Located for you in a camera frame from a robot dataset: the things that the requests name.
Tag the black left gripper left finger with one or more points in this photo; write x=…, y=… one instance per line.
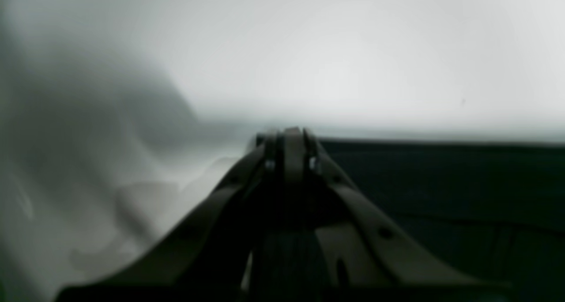
x=203, y=259

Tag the black T-shirt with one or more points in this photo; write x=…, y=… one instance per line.
x=494, y=211

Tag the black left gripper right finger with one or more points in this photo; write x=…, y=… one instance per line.
x=370, y=258

